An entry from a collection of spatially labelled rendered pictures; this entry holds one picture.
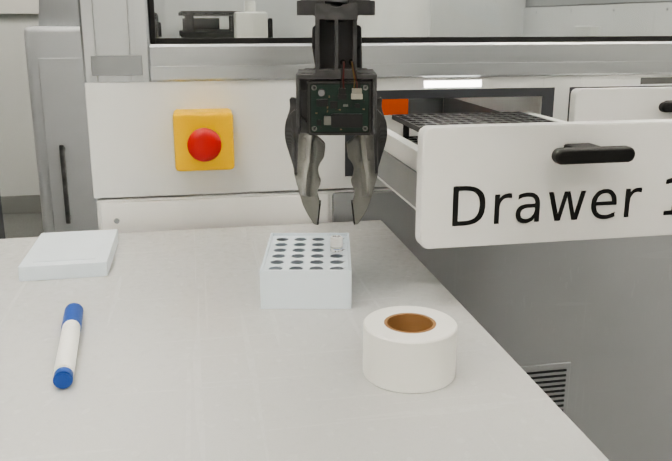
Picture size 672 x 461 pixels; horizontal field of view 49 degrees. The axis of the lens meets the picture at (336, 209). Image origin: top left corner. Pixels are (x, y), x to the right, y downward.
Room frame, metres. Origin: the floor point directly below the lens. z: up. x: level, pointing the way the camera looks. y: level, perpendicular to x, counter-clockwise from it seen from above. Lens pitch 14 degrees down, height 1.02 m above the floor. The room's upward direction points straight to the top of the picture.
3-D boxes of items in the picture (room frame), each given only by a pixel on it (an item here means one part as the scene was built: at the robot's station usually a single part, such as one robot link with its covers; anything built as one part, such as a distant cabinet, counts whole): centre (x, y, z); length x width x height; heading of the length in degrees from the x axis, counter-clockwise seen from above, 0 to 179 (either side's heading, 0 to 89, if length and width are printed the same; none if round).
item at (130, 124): (1.47, -0.11, 0.87); 1.02 x 0.95 x 0.14; 101
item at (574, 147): (0.65, -0.22, 0.91); 0.07 x 0.04 x 0.01; 101
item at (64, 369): (0.55, 0.21, 0.77); 0.14 x 0.02 x 0.02; 16
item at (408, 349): (0.51, -0.06, 0.78); 0.07 x 0.07 x 0.04
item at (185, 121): (0.91, 0.16, 0.88); 0.07 x 0.05 x 0.07; 101
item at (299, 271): (0.70, 0.03, 0.78); 0.12 x 0.08 x 0.04; 0
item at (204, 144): (0.88, 0.16, 0.88); 0.04 x 0.03 x 0.04; 101
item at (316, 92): (0.69, 0.00, 0.98); 0.09 x 0.08 x 0.12; 0
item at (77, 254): (0.79, 0.29, 0.77); 0.13 x 0.09 x 0.02; 11
